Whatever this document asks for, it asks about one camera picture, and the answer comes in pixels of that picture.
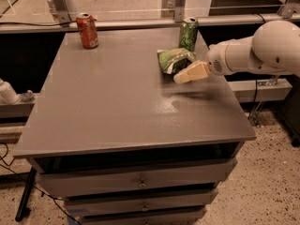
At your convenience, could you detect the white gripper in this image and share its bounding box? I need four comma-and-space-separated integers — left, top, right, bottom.
173, 40, 233, 83

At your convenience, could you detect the green jalapeno chip bag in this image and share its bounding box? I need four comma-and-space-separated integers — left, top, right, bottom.
157, 48, 196, 74

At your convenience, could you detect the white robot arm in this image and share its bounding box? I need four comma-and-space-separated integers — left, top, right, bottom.
173, 21, 300, 83

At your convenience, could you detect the green soda can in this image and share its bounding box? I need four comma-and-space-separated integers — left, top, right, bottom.
178, 17, 199, 52

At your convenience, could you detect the orange soda can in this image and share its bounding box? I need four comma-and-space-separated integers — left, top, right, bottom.
76, 13, 98, 49

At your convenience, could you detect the grey drawer cabinet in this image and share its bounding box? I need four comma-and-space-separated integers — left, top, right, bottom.
12, 26, 257, 225

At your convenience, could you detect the top grey drawer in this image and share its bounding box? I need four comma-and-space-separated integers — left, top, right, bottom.
37, 158, 237, 198

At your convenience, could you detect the grey drawer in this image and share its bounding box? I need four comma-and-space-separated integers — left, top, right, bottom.
65, 186, 218, 217
37, 158, 237, 198
82, 206, 206, 225

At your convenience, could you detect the middle grey drawer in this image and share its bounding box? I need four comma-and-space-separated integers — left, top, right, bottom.
65, 186, 218, 217

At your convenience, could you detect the bottom grey drawer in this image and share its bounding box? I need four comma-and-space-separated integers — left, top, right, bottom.
82, 206, 206, 225

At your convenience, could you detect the black metal leg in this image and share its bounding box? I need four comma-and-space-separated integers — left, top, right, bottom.
15, 168, 37, 222

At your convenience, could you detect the black cable on rail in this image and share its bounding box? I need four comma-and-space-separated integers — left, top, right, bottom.
0, 21, 78, 27

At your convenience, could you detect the metal rail frame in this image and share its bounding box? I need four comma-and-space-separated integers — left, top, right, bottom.
0, 0, 299, 33

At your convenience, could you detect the black floor cable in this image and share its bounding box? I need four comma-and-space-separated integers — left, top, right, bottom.
0, 142, 83, 225

